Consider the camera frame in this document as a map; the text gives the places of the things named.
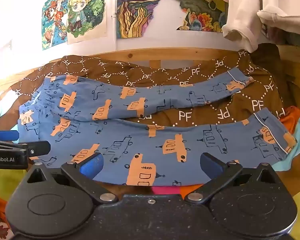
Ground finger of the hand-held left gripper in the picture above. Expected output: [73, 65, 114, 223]
[0, 130, 28, 151]
[27, 141, 51, 156]

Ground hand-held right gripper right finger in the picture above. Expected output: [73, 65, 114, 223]
[184, 152, 281, 204]

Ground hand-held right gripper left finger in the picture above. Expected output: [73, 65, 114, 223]
[23, 152, 118, 204]

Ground blue printed pants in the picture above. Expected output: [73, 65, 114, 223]
[16, 74, 298, 187]

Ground brown patterned blanket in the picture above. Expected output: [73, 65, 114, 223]
[0, 50, 295, 132]

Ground multicolour bed sheet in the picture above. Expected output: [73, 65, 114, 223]
[0, 105, 300, 240]

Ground white hanging garment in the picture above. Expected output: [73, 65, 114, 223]
[221, 0, 300, 53]

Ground wooden bed frame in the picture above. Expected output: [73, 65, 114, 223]
[0, 44, 300, 110]

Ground red-haired cartoon figures wall poster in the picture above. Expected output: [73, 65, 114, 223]
[41, 0, 70, 51]

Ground white wall conduit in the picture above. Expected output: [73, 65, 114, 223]
[112, 12, 117, 51]

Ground blond cartoon figure wall poster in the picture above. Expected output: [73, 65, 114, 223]
[66, 0, 108, 45]

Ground torn colourful landscape wall poster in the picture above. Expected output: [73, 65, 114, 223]
[169, 0, 230, 33]

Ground swirly colourful wall poster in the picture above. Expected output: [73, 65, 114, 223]
[116, 0, 171, 39]

